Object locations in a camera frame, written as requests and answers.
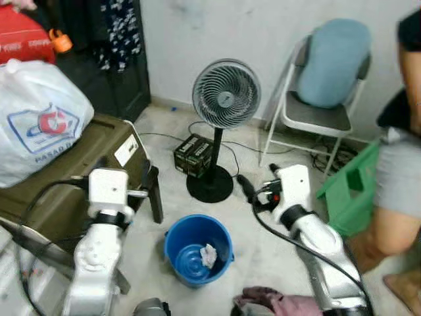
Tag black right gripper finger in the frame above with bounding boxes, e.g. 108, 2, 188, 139
237, 174, 259, 202

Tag newspaper ball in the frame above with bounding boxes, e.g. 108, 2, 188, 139
199, 244, 218, 270

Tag green plastic stool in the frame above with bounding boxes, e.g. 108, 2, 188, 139
316, 141, 384, 238

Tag olive storage box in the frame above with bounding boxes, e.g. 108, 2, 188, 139
0, 113, 156, 243

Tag black cardboard box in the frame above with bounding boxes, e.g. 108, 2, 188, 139
173, 134, 215, 178

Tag white printed plastic bag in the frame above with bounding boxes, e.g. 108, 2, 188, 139
0, 59, 95, 189

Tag blue plastic bucket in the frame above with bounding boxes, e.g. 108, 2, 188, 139
163, 214, 235, 289

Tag dark wardrobe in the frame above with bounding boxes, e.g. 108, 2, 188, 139
36, 0, 152, 123

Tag grey folding chair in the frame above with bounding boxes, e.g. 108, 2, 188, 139
260, 36, 373, 176

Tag person in grey shorts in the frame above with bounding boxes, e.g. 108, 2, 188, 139
347, 0, 421, 316

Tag grey standing fan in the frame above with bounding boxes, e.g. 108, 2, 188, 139
186, 59, 262, 203

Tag pink crumpled cloth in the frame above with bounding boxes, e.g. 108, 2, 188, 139
232, 286, 324, 316

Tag grey robot left leg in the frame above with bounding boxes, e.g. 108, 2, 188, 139
132, 298, 172, 316

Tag orange padlock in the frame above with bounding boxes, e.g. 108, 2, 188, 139
49, 28, 73, 54

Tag black white floral cloth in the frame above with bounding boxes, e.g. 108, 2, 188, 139
97, 0, 143, 72

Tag red bag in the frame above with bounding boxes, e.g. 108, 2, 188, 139
0, 7, 57, 65

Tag blue pillow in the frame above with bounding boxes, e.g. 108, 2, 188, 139
297, 18, 373, 110

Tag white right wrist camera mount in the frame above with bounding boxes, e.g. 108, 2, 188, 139
272, 164, 312, 222

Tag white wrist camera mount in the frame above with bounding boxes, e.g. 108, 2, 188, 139
87, 168, 136, 218
272, 164, 312, 222

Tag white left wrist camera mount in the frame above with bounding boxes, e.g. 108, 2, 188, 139
87, 168, 136, 218

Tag black fan power cable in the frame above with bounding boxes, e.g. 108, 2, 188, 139
137, 120, 277, 178

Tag tangled black cables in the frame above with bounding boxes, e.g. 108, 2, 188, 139
309, 146, 353, 176

